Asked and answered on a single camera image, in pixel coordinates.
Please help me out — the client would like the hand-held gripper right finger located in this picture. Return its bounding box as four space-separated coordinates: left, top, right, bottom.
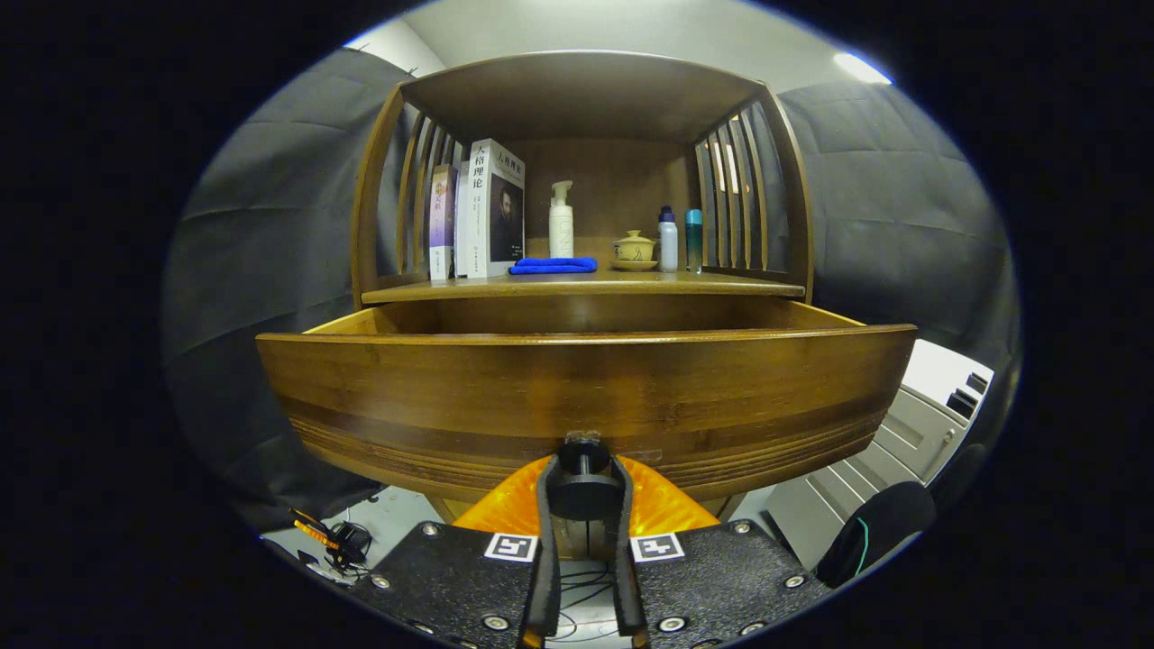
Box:
609 453 835 649

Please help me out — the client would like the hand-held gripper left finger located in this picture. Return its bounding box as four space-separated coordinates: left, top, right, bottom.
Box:
356 453 564 649

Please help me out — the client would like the brown wooden drawer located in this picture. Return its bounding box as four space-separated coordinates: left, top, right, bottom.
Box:
255 297 919 524

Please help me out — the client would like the white metal cabinet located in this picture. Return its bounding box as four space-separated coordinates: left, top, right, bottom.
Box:
766 338 997 573

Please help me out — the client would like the brown wooden cabinet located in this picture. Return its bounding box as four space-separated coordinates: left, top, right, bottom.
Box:
350 50 817 542

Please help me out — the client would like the black and orange device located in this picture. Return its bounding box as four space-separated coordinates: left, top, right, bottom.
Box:
288 507 375 582

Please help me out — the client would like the blue folded cloth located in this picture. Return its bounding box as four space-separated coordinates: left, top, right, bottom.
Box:
508 257 599 276

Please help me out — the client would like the yellow lidded teacup with saucer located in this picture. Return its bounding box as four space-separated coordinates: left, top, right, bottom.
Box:
611 229 659 272

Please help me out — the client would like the white pump bottle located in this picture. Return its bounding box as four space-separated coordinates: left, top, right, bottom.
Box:
548 180 575 260

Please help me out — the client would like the white portrait cover book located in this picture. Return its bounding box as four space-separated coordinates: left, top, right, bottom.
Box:
455 137 527 279

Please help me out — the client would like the thin purple book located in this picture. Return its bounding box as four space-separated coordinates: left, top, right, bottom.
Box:
428 163 459 281

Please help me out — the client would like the small ceiling light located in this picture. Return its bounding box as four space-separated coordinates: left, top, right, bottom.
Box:
831 51 893 87

